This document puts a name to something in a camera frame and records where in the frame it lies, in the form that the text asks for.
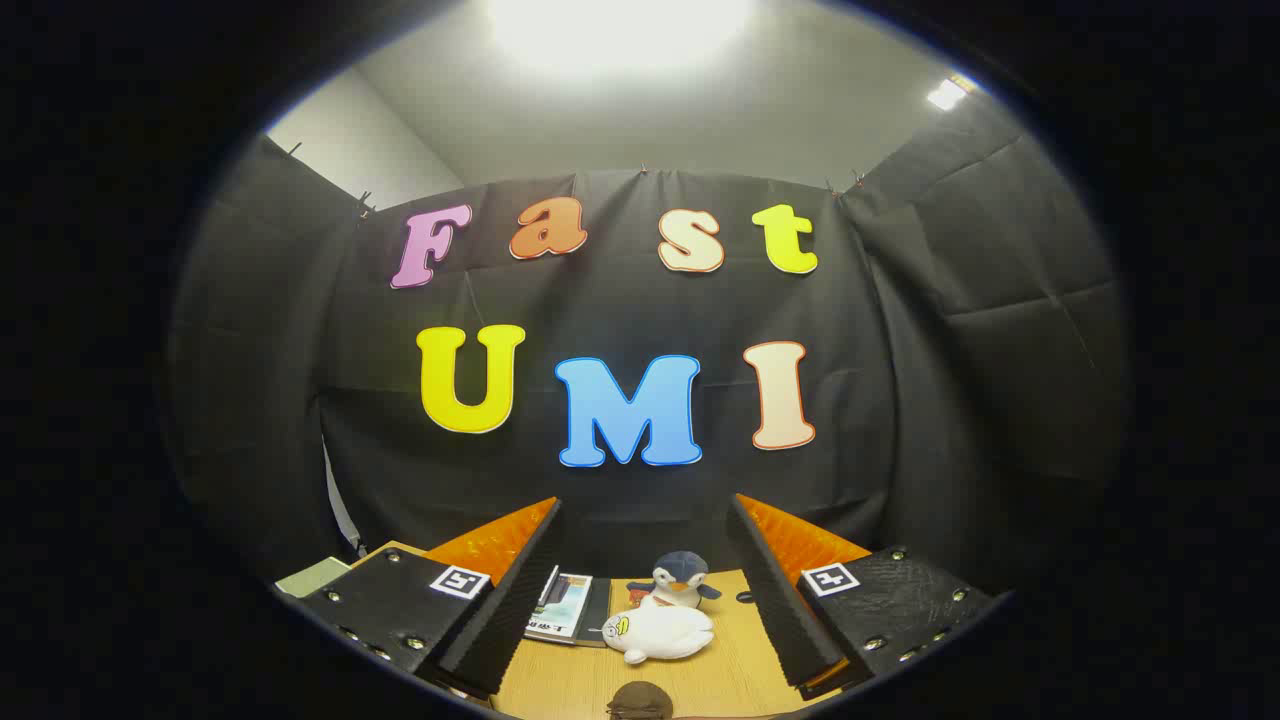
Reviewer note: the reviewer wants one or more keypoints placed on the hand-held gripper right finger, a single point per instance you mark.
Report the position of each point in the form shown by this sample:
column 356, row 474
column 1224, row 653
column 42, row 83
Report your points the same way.
column 785, row 610

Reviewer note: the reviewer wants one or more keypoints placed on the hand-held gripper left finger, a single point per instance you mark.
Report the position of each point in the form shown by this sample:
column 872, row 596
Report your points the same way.
column 515, row 610

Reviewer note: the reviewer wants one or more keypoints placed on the brown fuzzy shoe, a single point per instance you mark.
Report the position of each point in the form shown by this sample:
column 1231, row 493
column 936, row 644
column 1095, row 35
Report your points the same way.
column 640, row 700

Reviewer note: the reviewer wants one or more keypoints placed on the green fabric storage box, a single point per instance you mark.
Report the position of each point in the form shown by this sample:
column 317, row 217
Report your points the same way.
column 312, row 577

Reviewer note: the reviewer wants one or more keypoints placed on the penguin plush toy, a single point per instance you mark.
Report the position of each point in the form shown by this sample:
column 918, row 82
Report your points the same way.
column 683, row 570

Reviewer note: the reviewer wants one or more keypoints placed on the white seal plush toy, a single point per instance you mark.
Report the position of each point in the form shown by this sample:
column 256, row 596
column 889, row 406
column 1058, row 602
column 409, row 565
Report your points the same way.
column 665, row 632

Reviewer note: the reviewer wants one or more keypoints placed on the small ceiling light panel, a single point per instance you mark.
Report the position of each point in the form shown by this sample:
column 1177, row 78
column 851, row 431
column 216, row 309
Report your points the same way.
column 946, row 95

